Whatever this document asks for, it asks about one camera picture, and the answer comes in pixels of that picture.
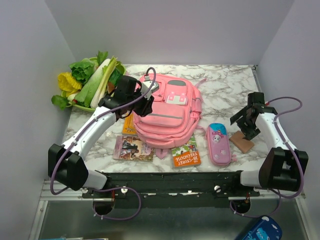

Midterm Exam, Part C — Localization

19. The pink school backpack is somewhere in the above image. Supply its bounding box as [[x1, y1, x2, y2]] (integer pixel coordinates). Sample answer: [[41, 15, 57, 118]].
[[133, 74, 206, 159]]

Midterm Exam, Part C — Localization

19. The green lettuce toy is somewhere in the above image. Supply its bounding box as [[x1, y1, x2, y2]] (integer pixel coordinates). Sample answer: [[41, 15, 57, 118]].
[[69, 51, 109, 85]]

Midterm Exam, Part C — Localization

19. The white napa cabbage toy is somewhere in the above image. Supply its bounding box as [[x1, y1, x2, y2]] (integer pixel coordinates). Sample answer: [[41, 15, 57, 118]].
[[74, 57, 126, 109]]

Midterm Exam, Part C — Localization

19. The pink illustrated storybook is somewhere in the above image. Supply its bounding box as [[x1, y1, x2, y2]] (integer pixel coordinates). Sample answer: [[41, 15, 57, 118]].
[[112, 135, 154, 162]]

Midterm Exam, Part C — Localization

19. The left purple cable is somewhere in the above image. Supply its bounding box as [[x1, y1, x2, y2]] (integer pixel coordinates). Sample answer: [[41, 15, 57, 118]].
[[49, 66, 157, 221]]

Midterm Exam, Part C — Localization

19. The pink cartoon pencil case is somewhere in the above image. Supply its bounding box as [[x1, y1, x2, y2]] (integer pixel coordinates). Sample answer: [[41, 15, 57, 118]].
[[206, 123, 236, 166]]

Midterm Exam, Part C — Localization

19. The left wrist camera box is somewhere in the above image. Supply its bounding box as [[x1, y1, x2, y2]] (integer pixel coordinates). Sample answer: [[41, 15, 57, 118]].
[[140, 75, 160, 100]]

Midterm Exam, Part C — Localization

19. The yellow flower toy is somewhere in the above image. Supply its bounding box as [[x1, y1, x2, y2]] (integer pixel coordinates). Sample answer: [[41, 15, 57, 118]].
[[57, 72, 82, 93]]

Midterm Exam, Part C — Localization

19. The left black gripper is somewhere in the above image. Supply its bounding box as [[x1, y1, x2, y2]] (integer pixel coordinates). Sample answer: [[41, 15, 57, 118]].
[[126, 87, 155, 118]]

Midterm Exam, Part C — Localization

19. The orange paperback book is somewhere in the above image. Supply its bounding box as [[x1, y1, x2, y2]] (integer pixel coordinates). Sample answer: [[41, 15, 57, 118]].
[[122, 113, 137, 136]]

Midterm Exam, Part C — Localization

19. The green vegetable tray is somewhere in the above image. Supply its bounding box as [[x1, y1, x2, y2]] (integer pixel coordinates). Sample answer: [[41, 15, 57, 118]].
[[72, 56, 127, 112]]

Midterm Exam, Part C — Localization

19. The brown leather wallet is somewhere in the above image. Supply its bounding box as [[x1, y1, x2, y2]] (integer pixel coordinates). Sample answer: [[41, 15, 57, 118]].
[[229, 131, 255, 154]]

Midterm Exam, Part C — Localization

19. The black mounting base rail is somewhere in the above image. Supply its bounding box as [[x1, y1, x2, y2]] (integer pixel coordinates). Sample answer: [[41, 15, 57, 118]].
[[82, 171, 260, 209]]

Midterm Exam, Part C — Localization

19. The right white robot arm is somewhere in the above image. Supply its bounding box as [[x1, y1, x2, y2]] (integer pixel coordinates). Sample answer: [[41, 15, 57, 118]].
[[230, 92, 309, 199]]

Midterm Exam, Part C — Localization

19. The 78-storey treehouse book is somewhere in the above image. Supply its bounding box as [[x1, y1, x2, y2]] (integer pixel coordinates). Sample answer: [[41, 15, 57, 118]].
[[171, 134, 202, 168]]

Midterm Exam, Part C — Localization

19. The blue shark pencil case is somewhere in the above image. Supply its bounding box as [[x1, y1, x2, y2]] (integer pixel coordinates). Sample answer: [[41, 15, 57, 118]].
[[235, 215, 283, 240]]

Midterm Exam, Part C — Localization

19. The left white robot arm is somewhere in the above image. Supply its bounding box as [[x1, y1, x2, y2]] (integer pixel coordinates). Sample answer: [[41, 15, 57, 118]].
[[48, 76, 159, 198]]

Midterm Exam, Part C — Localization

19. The aluminium frame rail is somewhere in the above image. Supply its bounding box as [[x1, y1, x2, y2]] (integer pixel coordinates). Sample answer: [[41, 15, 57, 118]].
[[39, 179, 86, 201]]

